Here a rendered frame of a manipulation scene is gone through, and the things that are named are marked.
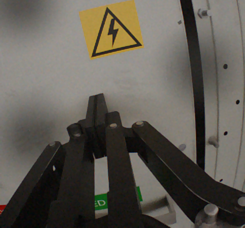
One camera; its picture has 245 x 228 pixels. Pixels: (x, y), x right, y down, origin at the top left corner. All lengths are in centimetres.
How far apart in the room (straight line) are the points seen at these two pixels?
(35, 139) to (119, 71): 13
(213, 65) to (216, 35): 4
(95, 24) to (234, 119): 25
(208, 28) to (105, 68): 15
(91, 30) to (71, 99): 7
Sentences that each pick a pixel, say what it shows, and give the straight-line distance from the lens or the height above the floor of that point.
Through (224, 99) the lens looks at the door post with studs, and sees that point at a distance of 31.
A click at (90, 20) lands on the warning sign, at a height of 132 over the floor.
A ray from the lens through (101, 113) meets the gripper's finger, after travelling 16.
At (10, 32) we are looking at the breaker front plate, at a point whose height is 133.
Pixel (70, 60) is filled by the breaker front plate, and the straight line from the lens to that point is 20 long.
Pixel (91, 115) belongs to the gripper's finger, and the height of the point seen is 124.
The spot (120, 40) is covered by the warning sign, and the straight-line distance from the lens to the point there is 20.
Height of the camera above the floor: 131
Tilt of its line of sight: 22 degrees down
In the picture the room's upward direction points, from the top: 13 degrees counter-clockwise
